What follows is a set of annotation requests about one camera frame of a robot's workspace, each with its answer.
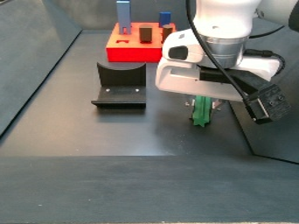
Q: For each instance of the black hexagonal peg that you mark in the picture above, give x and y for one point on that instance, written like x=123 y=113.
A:
x=146 y=33

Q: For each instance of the black curved fixture stand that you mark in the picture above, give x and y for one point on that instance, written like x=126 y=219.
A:
x=122 y=88

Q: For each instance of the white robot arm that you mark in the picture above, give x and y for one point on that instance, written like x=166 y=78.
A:
x=223 y=25

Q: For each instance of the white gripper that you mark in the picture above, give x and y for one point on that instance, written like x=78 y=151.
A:
x=206 y=70

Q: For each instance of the red insertion block base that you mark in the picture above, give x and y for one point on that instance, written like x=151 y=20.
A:
x=125 y=47

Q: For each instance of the black round peg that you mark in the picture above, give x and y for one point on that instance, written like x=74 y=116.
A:
x=167 y=31

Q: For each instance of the light blue slotted peg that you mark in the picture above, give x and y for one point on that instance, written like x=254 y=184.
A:
x=123 y=11

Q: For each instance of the dark blue square peg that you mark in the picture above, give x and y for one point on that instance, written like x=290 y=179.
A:
x=165 y=18

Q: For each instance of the green star-profile bar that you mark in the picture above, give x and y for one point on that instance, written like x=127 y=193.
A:
x=202 y=111

